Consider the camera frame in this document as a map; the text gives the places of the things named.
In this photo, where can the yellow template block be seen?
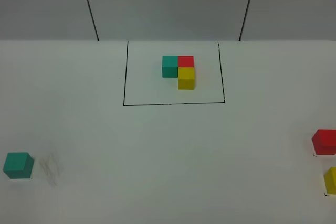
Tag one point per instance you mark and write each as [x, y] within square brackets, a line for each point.
[186, 78]

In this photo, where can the red template block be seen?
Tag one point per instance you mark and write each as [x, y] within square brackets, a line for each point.
[185, 61]

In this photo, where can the green template block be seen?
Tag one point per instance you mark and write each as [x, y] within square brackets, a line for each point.
[170, 66]

